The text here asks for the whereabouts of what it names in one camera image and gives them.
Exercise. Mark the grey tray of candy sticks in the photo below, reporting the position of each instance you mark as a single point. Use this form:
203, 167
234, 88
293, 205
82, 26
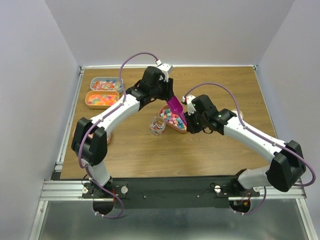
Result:
106, 84

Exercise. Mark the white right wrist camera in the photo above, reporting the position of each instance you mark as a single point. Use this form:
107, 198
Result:
187, 100

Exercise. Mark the clear plastic jar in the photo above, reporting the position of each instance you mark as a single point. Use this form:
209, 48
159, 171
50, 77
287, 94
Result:
157, 125

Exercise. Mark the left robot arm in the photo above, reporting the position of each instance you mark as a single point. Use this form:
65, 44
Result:
90, 135

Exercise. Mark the orange tray of gummies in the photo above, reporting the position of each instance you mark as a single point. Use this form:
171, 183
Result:
101, 99

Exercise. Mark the white jar lid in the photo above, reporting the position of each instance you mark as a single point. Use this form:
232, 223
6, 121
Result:
238, 113

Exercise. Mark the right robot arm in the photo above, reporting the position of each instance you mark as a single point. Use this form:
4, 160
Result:
285, 166

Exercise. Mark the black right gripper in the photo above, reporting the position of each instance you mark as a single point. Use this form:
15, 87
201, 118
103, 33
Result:
190, 127

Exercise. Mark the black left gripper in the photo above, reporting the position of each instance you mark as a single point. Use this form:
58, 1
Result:
168, 92

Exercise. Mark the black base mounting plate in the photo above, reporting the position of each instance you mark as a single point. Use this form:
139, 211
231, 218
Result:
179, 192

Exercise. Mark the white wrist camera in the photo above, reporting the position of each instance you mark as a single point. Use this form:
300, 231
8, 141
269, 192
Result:
166, 69
187, 100

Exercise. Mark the pink tray of candies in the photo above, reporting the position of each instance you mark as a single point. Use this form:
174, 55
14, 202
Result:
172, 120

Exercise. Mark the magenta plastic scoop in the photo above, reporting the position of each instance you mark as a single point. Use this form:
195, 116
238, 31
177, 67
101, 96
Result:
177, 108

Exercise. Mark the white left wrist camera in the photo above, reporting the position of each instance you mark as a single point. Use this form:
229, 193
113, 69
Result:
166, 69

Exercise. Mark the pink tray of lollipops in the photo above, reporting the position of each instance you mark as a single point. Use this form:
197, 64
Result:
109, 135

